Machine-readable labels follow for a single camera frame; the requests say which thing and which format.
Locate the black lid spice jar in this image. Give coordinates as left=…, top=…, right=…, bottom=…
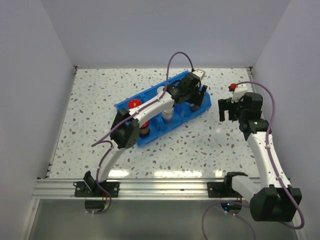
left=189, top=104, right=201, bottom=112

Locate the silver lid blue label jar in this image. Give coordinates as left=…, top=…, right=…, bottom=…
left=161, top=108, right=174, bottom=126

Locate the silver lid white pepper jar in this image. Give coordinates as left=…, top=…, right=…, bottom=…
left=157, top=86, right=165, bottom=94

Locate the red lid sauce jar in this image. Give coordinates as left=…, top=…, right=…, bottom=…
left=128, top=98, right=142, bottom=109
left=139, top=121, right=150, bottom=137

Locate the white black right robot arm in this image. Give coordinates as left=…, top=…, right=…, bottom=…
left=218, top=92, right=302, bottom=223

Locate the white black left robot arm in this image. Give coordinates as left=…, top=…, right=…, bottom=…
left=86, top=69, right=206, bottom=197

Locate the blue plastic divided bin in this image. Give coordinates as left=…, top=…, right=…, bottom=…
left=115, top=82, right=212, bottom=148

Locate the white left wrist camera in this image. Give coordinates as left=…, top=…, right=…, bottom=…
left=191, top=69, right=206, bottom=81

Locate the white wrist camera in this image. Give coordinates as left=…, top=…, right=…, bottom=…
left=229, top=83, right=248, bottom=103
left=191, top=69, right=206, bottom=81

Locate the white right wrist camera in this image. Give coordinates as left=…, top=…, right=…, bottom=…
left=229, top=83, right=248, bottom=103

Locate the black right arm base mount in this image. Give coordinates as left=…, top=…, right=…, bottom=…
left=207, top=182, right=239, bottom=198

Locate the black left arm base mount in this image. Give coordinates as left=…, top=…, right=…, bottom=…
left=73, top=171, right=120, bottom=198

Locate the aluminium front rail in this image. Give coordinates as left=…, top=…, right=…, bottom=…
left=32, top=177, right=293, bottom=201

